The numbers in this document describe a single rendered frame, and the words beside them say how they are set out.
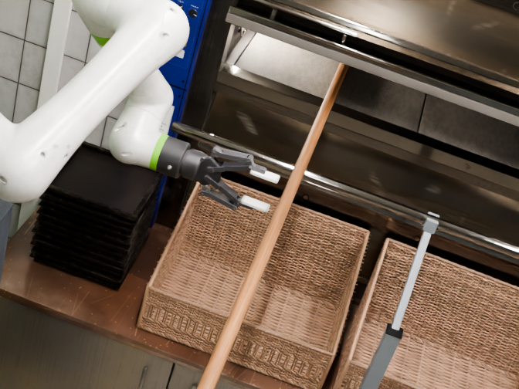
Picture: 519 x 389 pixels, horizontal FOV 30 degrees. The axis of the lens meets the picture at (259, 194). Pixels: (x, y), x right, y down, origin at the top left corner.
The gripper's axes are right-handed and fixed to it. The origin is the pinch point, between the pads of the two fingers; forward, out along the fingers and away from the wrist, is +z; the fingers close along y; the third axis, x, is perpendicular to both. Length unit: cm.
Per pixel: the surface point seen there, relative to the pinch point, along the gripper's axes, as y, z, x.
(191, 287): 60, -14, -30
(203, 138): 2.8, -20.4, -18.3
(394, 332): 24.0, 42.4, 3.1
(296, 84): 1, -5, -64
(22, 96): 33, -86, -56
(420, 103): 1, 32, -81
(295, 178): -1.4, 6.0, -8.1
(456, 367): 61, 70, -39
